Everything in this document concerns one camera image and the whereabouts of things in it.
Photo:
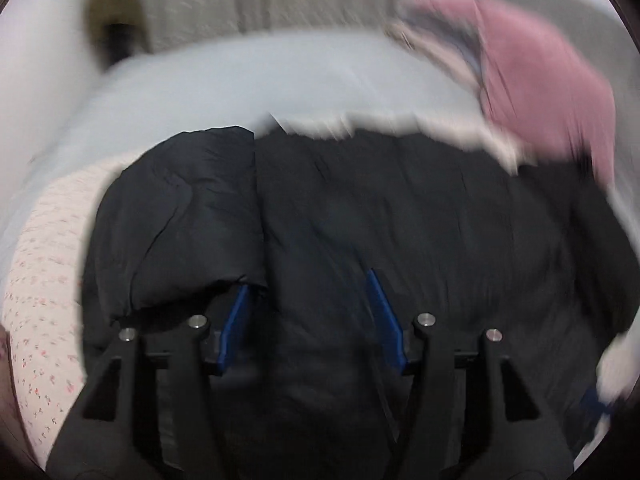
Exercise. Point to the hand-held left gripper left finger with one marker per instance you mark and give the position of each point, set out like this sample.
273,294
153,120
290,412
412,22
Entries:
233,335

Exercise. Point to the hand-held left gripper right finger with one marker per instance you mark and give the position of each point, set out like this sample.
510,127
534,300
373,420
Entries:
387,325

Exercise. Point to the black puffer jacket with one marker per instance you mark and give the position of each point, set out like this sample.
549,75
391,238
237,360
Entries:
350,200

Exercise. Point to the cherry print bed sheet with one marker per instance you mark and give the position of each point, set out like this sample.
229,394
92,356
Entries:
45,310

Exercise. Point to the grey-blue bed blanket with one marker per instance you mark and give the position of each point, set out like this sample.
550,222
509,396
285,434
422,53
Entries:
225,85

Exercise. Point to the pink velvet pillow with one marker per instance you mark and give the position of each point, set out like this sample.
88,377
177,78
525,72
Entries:
540,85

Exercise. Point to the stack of folded blankets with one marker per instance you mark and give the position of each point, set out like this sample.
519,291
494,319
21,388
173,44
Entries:
440,25

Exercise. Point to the dark hanging trousers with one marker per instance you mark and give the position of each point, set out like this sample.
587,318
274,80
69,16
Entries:
119,40

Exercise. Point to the grey quilted pillow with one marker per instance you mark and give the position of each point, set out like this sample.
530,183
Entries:
565,0

